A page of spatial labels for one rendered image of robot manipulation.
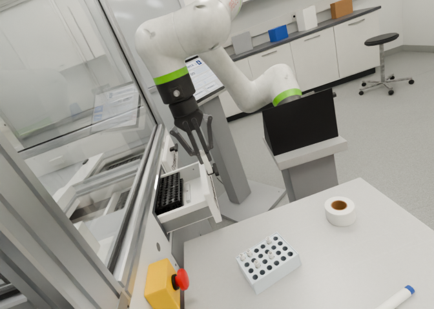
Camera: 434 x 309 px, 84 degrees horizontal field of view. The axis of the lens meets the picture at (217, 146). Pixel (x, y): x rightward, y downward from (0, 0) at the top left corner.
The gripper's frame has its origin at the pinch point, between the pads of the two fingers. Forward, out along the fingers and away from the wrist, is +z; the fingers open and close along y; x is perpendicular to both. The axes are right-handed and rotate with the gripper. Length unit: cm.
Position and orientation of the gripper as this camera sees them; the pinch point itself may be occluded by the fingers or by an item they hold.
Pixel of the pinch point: (206, 162)
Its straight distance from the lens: 72.9
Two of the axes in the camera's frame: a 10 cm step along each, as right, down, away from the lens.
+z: 3.2, 8.6, 4.0
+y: 9.4, -3.5, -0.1
